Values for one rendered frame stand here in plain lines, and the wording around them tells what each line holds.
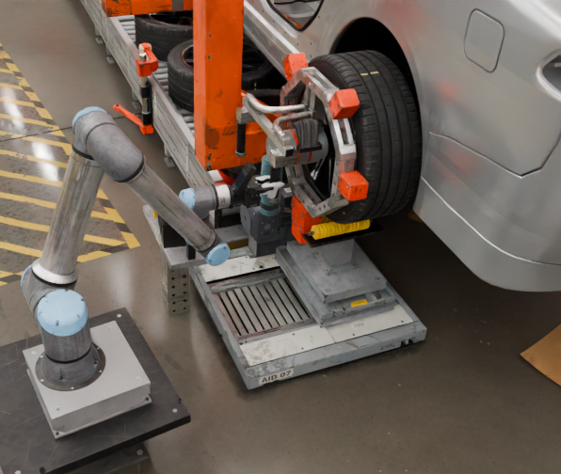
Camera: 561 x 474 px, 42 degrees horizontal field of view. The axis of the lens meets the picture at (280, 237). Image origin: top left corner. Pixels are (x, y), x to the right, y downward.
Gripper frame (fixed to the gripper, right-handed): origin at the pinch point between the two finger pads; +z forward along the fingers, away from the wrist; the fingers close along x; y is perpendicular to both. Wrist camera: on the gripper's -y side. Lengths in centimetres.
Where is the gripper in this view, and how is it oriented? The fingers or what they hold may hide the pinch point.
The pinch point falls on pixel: (279, 180)
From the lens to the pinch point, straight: 268.7
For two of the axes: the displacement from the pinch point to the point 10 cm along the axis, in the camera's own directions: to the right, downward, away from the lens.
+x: 3.9, 5.7, -7.2
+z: 9.2, -1.9, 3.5
